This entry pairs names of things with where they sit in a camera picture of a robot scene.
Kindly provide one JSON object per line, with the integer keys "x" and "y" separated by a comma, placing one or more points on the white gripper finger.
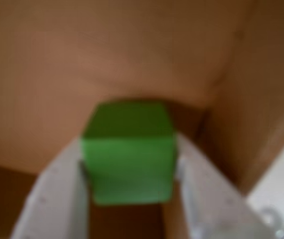
{"x": 214, "y": 204}
{"x": 59, "y": 199}

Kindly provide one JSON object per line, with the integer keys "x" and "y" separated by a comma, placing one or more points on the green cube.
{"x": 127, "y": 154}

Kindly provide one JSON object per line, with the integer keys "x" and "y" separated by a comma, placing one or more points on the brown cardboard box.
{"x": 107, "y": 49}

